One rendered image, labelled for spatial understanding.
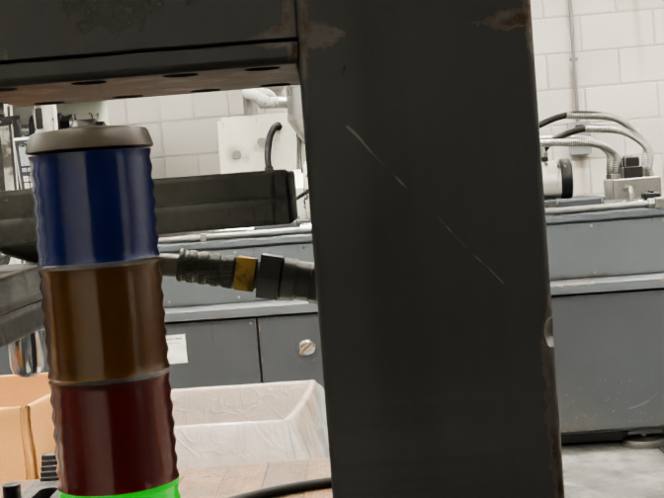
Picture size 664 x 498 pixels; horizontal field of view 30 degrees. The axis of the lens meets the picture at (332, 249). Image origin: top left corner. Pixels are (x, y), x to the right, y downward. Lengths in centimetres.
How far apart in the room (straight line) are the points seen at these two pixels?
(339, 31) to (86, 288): 24
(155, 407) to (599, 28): 682
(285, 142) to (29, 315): 503
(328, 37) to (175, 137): 657
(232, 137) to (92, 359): 537
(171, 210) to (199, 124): 651
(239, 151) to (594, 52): 233
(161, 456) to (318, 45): 25
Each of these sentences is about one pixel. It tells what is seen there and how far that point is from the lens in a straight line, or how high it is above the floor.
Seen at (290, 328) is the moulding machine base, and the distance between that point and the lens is 514.
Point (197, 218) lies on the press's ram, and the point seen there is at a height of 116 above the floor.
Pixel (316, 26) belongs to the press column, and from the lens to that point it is 58.
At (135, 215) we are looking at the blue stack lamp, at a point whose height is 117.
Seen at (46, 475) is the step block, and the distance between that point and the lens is 95.
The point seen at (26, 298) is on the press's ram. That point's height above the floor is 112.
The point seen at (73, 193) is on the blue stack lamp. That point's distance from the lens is 38.
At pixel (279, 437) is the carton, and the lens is 287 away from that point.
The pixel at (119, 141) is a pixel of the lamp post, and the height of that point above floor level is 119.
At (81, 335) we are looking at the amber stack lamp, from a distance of 38.
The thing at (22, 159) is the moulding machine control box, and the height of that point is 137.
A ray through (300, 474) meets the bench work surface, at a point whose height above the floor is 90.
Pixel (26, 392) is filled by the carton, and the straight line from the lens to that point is 351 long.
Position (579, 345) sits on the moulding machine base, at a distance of 515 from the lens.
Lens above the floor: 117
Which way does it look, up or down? 3 degrees down
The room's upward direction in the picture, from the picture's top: 4 degrees counter-clockwise
